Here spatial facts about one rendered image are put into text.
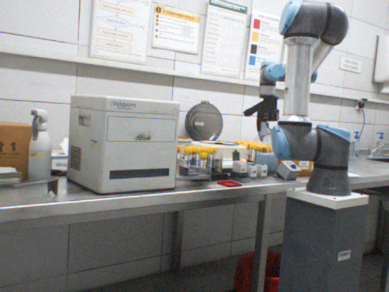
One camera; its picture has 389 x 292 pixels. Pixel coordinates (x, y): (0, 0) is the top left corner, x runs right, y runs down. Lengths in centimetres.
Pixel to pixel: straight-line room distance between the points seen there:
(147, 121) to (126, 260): 103
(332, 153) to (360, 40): 213
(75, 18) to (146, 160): 83
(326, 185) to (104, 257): 115
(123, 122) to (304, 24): 67
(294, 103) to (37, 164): 86
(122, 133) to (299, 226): 68
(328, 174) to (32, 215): 92
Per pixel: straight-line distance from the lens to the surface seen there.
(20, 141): 150
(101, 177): 126
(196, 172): 148
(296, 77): 141
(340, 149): 144
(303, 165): 198
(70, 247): 201
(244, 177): 169
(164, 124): 134
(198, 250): 243
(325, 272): 144
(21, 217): 116
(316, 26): 145
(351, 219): 146
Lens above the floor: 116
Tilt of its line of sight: 5 degrees down
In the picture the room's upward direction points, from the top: 4 degrees clockwise
